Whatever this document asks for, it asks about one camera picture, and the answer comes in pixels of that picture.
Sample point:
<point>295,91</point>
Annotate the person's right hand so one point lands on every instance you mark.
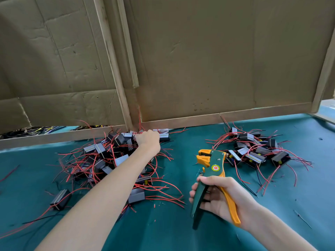
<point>233,198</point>

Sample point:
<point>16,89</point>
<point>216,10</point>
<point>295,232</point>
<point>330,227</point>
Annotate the person's left hand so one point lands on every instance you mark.
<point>148,142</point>

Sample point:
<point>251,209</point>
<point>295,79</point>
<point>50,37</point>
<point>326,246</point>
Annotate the person's right forearm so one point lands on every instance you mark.
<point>280,232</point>

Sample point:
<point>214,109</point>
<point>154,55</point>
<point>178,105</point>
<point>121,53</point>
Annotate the person's left forearm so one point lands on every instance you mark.
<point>97,206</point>

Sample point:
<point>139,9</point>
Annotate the thin wooden strip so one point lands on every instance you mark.
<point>128,44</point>

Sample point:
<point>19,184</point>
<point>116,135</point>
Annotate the smooth brown cardboard panel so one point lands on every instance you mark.
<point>230,49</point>

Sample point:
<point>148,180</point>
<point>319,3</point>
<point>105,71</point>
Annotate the flat grey board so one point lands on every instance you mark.
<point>325,112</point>

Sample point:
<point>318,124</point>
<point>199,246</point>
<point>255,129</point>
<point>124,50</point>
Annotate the creased brown cardboard panel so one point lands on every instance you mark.
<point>47,54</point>

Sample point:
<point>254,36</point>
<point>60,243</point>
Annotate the long wooden bottom rail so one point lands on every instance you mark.
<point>230,115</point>

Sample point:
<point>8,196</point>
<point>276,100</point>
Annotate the wide wooden post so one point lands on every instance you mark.
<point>112,60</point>

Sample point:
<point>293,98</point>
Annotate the short wooden bottom rail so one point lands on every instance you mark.
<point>52,139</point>

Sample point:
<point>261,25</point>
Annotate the wooden corner post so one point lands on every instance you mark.
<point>323,75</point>

